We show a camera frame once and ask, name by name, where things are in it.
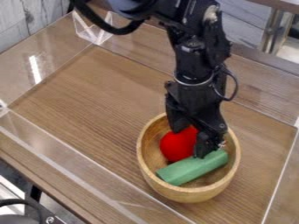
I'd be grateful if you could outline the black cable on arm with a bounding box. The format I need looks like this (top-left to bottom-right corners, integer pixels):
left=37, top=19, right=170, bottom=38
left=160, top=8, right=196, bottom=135
left=211, top=65, right=239, bottom=102

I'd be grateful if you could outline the wooden bowl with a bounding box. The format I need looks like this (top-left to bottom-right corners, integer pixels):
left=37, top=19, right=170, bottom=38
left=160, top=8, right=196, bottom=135
left=136, top=113, right=242, bottom=203

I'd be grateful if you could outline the green rectangular block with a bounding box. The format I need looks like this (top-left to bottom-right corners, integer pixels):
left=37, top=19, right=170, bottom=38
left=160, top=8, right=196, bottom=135
left=156, top=150, right=230, bottom=186

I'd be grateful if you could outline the black table leg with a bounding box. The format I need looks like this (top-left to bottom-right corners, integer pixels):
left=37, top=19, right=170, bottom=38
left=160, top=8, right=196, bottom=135
left=29, top=185, right=43, bottom=201

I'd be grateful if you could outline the clear acrylic front wall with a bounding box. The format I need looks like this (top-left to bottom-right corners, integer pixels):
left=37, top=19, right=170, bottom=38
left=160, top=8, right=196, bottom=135
left=0, top=100, right=195, bottom=224

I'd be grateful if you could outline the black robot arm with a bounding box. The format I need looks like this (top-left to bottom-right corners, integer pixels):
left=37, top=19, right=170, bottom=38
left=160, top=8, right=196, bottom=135
left=71, top=0, right=231, bottom=158

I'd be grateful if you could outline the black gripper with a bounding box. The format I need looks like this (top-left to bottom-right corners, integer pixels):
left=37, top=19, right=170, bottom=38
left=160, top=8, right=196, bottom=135
left=164, top=78, right=228, bottom=158

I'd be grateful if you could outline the clear acrylic corner bracket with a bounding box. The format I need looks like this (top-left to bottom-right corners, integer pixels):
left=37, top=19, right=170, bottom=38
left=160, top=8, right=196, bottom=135
left=72, top=11, right=112, bottom=46

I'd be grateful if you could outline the metal stand in background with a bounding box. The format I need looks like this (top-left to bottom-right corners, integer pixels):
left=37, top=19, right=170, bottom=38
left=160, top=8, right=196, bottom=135
left=259, top=8, right=295, bottom=54

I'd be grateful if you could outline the red plush fruit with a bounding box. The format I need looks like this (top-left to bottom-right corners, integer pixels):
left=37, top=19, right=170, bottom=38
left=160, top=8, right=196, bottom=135
left=159, top=126, right=199, bottom=163

